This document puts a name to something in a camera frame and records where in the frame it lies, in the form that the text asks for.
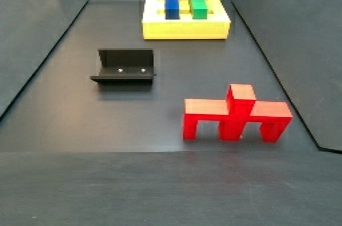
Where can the black bracket fixture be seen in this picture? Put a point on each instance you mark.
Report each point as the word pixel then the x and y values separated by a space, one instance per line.
pixel 124 65

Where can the red three-legged block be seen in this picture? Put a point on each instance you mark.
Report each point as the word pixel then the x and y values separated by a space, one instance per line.
pixel 232 112

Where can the blue long bar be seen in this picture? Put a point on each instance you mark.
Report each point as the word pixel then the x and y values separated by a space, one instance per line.
pixel 171 7

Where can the green long bar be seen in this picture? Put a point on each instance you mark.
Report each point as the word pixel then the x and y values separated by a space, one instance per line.
pixel 197 8

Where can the yellow slotted board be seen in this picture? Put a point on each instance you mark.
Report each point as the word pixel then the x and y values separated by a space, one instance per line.
pixel 157 28

